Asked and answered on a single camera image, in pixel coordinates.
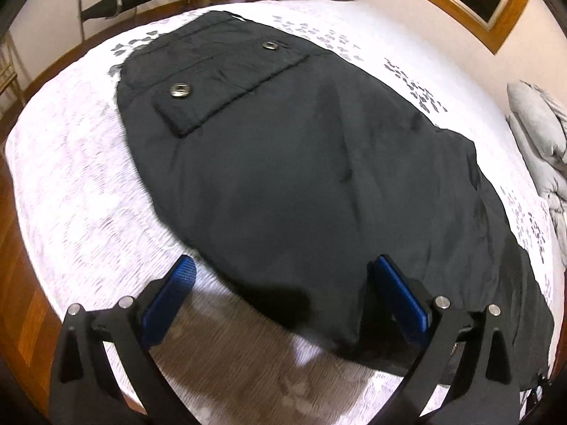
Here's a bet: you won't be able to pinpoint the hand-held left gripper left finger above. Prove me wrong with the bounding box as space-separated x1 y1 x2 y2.
50 254 198 425

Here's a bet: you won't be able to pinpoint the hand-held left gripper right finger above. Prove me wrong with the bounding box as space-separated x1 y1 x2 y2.
367 254 519 425

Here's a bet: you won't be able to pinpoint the light wooden chair frame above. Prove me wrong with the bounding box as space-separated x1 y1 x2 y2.
0 35 25 107

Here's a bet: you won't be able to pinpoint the white leaf-print bedspread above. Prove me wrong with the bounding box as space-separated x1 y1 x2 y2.
2 0 567 425

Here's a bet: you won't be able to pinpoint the black metal-frame chair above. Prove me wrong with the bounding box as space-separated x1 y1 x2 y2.
75 0 175 43

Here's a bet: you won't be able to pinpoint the black pants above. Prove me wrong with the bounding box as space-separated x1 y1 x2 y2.
116 10 556 390

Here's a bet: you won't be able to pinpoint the grey folded duvet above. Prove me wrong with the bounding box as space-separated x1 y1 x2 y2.
506 80 567 271

